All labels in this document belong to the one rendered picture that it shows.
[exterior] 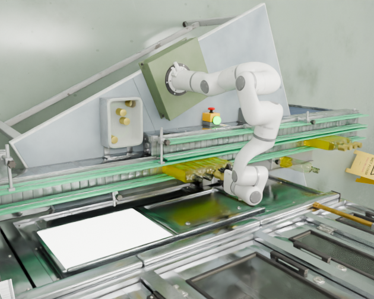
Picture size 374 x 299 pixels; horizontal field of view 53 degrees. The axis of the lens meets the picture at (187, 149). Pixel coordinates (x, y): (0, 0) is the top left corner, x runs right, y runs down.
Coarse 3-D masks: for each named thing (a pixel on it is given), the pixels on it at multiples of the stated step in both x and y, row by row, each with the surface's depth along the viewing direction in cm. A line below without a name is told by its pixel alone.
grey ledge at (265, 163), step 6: (312, 150) 255; (288, 156) 240; (294, 156) 244; (300, 156) 248; (306, 156) 252; (258, 162) 224; (264, 162) 228; (276, 168) 234; (204, 180) 201; (216, 180) 207
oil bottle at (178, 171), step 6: (168, 168) 179; (174, 168) 174; (180, 168) 171; (186, 168) 171; (192, 168) 171; (168, 174) 180; (174, 174) 175; (180, 174) 171; (186, 174) 167; (192, 174) 167; (186, 180) 168
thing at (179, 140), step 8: (320, 120) 243; (328, 120) 244; (248, 128) 211; (280, 128) 217; (184, 136) 186; (192, 136) 187; (200, 136) 188; (208, 136) 187; (216, 136) 189; (224, 136) 192
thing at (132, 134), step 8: (112, 104) 173; (120, 104) 175; (136, 104) 176; (112, 112) 174; (128, 112) 179; (136, 112) 177; (112, 120) 175; (136, 120) 178; (112, 128) 175; (120, 128) 178; (128, 128) 180; (136, 128) 179; (120, 136) 179; (128, 136) 181; (136, 136) 180; (112, 144) 172; (120, 144) 173; (128, 144) 174; (136, 144) 176
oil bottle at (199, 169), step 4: (184, 164) 178; (188, 164) 178; (192, 164) 178; (196, 164) 178; (196, 168) 171; (200, 168) 172; (204, 168) 172; (196, 172) 171; (200, 172) 170; (200, 176) 171
